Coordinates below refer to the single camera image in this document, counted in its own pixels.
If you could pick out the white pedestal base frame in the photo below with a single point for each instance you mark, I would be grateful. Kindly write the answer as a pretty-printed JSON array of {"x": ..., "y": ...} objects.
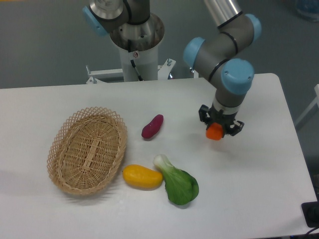
[{"x": 114, "y": 75}]

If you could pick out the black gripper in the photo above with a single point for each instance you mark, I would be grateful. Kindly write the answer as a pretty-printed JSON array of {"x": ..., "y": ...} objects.
[{"x": 210, "y": 115}]

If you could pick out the orange fruit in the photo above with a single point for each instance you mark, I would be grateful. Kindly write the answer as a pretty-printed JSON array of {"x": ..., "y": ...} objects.
[{"x": 215, "y": 131}]

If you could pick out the blue object top right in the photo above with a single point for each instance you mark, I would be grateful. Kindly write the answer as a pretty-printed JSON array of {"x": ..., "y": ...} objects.
[{"x": 308, "y": 9}]

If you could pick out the woven wicker basket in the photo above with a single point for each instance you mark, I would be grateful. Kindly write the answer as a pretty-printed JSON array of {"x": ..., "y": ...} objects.
[{"x": 87, "y": 152}]

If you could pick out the purple sweet potato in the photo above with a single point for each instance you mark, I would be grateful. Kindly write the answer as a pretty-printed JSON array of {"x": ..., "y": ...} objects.
[{"x": 152, "y": 128}]

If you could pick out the yellow mango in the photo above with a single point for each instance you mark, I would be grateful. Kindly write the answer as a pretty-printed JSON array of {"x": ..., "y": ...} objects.
[{"x": 141, "y": 177}]

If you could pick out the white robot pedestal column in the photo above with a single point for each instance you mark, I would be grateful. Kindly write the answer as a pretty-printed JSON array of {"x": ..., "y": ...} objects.
[{"x": 138, "y": 47}]

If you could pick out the white frame at right edge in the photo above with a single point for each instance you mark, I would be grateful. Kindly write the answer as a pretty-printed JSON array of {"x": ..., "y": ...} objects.
[{"x": 309, "y": 111}]

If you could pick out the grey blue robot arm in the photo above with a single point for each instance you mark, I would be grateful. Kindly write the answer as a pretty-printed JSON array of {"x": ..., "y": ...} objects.
[{"x": 214, "y": 60}]

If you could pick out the green bok choy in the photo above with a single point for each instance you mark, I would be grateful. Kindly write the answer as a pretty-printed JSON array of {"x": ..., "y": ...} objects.
[{"x": 181, "y": 187}]

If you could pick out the black device at table edge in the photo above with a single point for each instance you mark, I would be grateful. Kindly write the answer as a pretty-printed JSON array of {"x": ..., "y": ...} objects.
[{"x": 311, "y": 213}]

